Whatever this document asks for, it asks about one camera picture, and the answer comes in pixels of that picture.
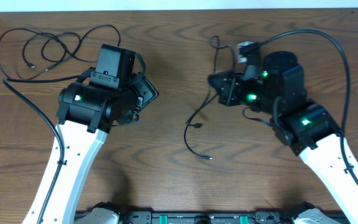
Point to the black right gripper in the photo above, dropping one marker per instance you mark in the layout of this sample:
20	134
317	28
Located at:
227	96

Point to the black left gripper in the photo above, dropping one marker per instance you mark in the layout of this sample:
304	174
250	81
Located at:
149	90

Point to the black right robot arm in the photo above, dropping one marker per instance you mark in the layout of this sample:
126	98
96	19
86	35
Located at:
276	87

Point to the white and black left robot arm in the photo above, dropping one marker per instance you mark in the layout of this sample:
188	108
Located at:
87	111

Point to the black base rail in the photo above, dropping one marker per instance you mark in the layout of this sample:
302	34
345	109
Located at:
106	212

